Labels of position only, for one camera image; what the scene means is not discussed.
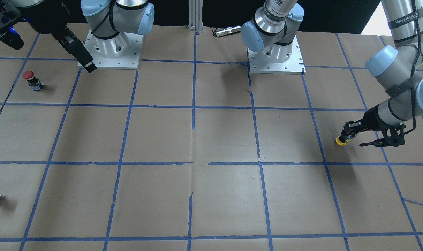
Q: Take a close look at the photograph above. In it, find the silver metal connector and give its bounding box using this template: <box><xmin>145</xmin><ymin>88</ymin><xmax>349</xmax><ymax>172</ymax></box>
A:
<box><xmin>212</xmin><ymin>25</ymin><xmax>242</xmax><ymax>38</ymax></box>

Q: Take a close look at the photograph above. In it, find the yellow push button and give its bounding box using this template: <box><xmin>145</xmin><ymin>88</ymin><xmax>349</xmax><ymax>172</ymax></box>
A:
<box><xmin>335</xmin><ymin>135</ymin><xmax>353</xmax><ymax>146</ymax></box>

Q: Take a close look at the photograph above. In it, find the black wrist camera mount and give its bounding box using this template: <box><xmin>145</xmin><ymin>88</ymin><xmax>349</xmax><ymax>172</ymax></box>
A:
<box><xmin>359</xmin><ymin>124</ymin><xmax>406</xmax><ymax>147</ymax></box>

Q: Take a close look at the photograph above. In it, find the red emergency stop button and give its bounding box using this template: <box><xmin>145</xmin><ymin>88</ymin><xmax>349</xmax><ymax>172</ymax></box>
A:
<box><xmin>22</xmin><ymin>70</ymin><xmax>43</xmax><ymax>91</ymax></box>

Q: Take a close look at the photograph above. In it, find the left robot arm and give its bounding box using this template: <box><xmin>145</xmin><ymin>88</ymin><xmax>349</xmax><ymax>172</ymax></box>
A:
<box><xmin>241</xmin><ymin>0</ymin><xmax>423</xmax><ymax>147</ymax></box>

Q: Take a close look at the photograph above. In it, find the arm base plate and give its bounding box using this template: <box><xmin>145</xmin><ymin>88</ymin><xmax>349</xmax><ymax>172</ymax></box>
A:
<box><xmin>247</xmin><ymin>37</ymin><xmax>306</xmax><ymax>74</ymax></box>
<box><xmin>84</xmin><ymin>30</ymin><xmax>144</xmax><ymax>70</ymax></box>

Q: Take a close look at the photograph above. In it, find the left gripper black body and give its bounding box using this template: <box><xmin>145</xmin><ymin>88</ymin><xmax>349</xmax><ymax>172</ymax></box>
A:
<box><xmin>362</xmin><ymin>105</ymin><xmax>385</xmax><ymax>131</ymax></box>

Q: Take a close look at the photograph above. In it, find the aluminium frame post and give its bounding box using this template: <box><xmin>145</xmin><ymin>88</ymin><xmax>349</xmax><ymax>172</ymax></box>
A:
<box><xmin>188</xmin><ymin>0</ymin><xmax>203</xmax><ymax>33</ymax></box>

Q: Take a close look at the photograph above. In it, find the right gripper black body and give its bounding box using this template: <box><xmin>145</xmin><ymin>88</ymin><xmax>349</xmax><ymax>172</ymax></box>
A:
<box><xmin>21</xmin><ymin>0</ymin><xmax>70</xmax><ymax>38</ymax></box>

